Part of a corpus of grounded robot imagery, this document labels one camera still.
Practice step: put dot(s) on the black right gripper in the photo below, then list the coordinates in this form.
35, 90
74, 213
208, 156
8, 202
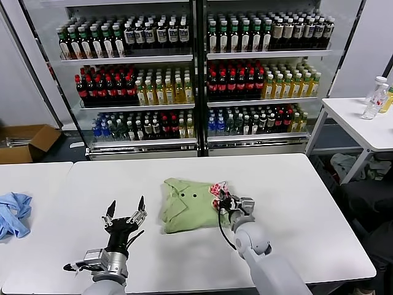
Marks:
233, 205

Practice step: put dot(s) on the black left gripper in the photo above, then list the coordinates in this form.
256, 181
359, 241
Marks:
121, 233

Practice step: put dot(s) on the light green T-shirt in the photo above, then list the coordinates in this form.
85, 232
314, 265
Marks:
190, 212

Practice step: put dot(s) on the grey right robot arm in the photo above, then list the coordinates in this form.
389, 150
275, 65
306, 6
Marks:
264, 261

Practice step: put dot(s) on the small blue water bottle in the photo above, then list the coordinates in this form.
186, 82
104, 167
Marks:
212, 127
105, 132
221, 126
96, 133

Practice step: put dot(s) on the small clear green-tinted bottle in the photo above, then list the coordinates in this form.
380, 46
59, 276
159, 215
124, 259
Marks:
122, 131
238, 125
114, 132
229, 125

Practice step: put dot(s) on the small dark white-cap bottle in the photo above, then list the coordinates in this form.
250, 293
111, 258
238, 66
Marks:
255, 125
139, 131
130, 132
246, 126

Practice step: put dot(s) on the small yellow drink bottle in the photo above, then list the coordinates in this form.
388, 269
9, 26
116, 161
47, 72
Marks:
181, 130
296, 124
304, 123
189, 129

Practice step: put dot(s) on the small white floor object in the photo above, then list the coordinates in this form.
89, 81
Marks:
76, 144

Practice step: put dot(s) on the small dark bottle white label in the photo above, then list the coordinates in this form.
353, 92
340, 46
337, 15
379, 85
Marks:
271, 122
147, 130
263, 122
156, 130

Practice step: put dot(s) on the small red-cap cola bottle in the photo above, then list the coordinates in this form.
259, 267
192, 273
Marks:
164, 128
173, 128
279, 121
288, 120

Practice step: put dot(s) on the crumpled light blue cloth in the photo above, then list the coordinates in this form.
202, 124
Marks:
15, 221

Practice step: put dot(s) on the open brown cardboard box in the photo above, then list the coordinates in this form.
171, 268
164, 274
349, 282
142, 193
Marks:
42, 138

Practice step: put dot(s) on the yellow tea bottle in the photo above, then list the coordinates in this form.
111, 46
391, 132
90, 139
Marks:
169, 94
306, 87
297, 88
316, 86
188, 92
150, 95
140, 95
277, 88
268, 89
179, 93
287, 88
160, 94

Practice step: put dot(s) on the grey-green crumpled garment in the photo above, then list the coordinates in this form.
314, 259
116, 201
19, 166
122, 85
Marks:
379, 169
344, 163

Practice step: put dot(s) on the metal rods bundle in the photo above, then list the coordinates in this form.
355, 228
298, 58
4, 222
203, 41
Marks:
14, 143

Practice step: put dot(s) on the black trousers leg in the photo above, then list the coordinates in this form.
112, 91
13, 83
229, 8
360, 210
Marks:
368, 202

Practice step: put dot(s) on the white side table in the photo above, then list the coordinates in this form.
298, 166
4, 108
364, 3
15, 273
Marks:
347, 116

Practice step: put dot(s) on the white drinks display shelf unit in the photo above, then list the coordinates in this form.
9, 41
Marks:
266, 54
127, 58

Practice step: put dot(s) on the green-cap bottle white label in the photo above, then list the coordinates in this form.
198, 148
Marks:
223, 39
256, 39
64, 47
86, 47
245, 39
234, 39
267, 39
97, 46
119, 45
108, 46
75, 47
212, 39

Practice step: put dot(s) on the light coloured shoe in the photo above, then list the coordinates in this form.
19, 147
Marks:
363, 291

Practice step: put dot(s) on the dark bottle blue-white label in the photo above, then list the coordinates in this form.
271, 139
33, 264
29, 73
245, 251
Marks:
329, 29
319, 29
161, 35
172, 34
183, 33
149, 35
139, 36
129, 36
309, 30
298, 31

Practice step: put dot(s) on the clear plastic water bottle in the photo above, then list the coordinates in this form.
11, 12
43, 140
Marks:
372, 106

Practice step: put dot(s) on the dark bottle beige label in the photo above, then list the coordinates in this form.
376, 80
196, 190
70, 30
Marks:
288, 31
277, 32

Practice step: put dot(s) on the white-cap clear bottle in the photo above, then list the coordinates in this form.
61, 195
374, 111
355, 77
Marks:
380, 80

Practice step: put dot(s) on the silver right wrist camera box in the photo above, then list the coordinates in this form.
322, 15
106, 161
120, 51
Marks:
247, 206

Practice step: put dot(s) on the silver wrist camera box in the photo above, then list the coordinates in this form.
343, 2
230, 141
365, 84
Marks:
95, 256
247, 206

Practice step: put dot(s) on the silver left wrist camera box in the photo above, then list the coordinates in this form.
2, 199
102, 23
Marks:
95, 256

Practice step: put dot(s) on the black vertical frame post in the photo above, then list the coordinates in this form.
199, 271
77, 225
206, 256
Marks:
199, 77

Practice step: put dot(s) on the glass cabinet door black frame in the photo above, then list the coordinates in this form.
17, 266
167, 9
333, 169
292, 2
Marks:
339, 46
37, 61

